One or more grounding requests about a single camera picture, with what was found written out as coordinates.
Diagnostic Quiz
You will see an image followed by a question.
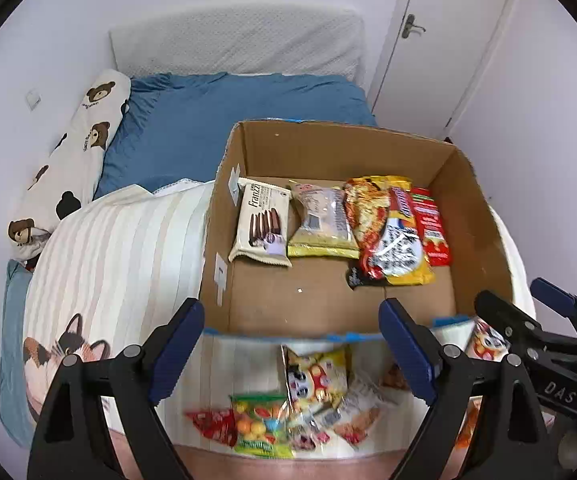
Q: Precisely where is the orange panda snack packet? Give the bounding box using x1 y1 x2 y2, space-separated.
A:
465 318 509 362

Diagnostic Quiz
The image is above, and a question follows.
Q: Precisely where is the white cookie packet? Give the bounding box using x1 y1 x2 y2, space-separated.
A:
320 372 399 451

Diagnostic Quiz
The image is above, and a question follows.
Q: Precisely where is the small red snack packet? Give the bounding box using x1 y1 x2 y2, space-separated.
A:
184 408 238 448

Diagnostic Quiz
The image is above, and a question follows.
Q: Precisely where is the yellow Sedaap noodle packet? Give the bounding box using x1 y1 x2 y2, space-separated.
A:
343 176 435 289

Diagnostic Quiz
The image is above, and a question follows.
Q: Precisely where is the green candy packet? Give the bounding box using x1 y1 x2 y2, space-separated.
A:
230 391 294 460

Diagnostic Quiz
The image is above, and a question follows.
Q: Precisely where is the yellow panda snack packet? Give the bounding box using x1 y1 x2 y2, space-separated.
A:
282 346 351 414

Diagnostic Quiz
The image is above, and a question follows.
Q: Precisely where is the yellow clear snack packet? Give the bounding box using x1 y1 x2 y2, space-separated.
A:
287 181 360 259

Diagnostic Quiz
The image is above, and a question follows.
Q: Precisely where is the white chocolate biscuit packet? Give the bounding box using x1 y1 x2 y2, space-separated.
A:
229 178 292 268

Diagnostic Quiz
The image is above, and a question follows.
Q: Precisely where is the brown cake packet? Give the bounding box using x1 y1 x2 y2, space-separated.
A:
381 363 410 391

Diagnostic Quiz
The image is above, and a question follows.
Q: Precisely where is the pale green snack packet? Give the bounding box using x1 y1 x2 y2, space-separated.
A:
287 410 332 452

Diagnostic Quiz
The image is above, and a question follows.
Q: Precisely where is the teal blanket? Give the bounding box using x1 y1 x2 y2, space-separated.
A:
0 260 34 450

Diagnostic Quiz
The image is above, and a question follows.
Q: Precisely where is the striped pink cat blanket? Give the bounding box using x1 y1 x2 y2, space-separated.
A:
21 179 537 480

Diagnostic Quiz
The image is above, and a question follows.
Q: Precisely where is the cardboard milk box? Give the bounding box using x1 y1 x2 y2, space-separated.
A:
200 119 517 337

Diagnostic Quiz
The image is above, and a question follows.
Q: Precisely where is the bear print long pillow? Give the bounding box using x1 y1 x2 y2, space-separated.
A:
8 70 131 262

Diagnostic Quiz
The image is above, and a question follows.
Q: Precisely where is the blue bed sheet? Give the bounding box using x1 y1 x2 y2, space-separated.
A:
95 73 377 197

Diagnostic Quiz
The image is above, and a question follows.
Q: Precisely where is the white door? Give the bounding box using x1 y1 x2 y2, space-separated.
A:
373 0 508 139

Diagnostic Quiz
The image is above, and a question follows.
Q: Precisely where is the grey quilted pillow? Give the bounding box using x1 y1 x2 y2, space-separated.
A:
110 1 365 82

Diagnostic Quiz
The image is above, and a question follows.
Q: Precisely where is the metal door handle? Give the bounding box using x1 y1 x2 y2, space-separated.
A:
401 13 426 39

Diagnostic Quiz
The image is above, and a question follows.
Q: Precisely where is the white wall switch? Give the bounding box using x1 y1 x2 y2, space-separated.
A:
25 89 41 110

